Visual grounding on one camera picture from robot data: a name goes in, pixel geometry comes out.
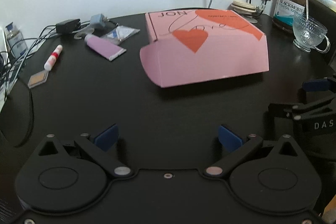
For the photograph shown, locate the brown supplement bottle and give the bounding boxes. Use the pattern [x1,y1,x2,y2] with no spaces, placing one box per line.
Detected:
[272,0,308,34]

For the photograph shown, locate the clear bottle blue cap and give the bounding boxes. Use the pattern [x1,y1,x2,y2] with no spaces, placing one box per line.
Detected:
[5,22,28,57]

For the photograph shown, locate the beige round holder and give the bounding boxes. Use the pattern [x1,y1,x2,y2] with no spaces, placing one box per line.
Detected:
[231,0,259,23]

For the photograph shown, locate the pink cardboard box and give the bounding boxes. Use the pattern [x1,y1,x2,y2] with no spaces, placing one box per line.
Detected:
[139,9,270,88]

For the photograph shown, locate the blue-grey plug adapter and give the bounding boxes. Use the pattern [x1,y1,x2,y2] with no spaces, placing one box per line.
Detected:
[90,13,109,28]

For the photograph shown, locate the yellow powder compact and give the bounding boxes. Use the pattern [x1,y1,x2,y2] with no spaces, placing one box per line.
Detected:
[28,70,50,89]

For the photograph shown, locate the tangled cables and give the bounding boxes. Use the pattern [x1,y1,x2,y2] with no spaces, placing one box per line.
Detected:
[0,25,61,148]

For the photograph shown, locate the black power adapter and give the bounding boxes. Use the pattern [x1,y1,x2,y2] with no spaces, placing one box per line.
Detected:
[56,19,81,34]

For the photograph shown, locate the clear glass cup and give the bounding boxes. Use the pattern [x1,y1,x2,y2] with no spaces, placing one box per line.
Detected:
[292,13,331,53]

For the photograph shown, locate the white red lip balm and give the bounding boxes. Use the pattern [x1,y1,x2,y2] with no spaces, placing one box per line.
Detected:
[44,45,63,71]

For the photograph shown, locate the white tape roll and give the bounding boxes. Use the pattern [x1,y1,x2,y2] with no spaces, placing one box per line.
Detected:
[74,27,95,40]

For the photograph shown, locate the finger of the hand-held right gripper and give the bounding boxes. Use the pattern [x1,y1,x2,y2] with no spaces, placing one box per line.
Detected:
[301,77,336,94]
[267,98,336,121]

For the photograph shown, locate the black desktop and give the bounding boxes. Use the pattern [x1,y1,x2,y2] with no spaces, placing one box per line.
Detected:
[0,6,336,214]

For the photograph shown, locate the clear foil sachet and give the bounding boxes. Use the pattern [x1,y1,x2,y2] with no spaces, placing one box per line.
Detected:
[100,26,140,45]

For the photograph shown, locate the black cabinet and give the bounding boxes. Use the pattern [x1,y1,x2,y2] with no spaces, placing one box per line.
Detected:
[306,0,336,67]

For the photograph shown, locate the silver spoon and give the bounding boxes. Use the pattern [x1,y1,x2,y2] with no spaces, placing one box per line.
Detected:
[303,0,312,28]

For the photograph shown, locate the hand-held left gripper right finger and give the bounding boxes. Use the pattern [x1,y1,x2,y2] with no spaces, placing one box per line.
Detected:
[203,124,301,177]

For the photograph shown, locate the pink squeeze tube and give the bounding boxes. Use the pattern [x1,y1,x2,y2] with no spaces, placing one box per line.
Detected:
[84,35,127,62]

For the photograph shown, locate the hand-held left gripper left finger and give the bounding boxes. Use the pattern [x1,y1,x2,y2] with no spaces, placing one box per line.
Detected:
[38,123,132,179]

